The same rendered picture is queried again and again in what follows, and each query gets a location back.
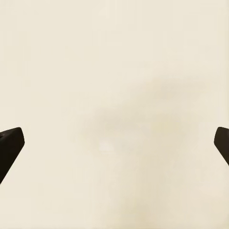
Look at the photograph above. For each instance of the bed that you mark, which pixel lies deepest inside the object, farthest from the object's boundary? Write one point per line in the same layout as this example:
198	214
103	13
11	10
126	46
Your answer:
119	102

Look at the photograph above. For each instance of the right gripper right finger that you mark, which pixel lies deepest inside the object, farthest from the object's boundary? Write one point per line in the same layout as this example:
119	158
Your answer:
221	141

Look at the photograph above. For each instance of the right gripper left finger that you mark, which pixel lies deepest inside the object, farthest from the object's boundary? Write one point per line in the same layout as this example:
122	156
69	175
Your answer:
11	143

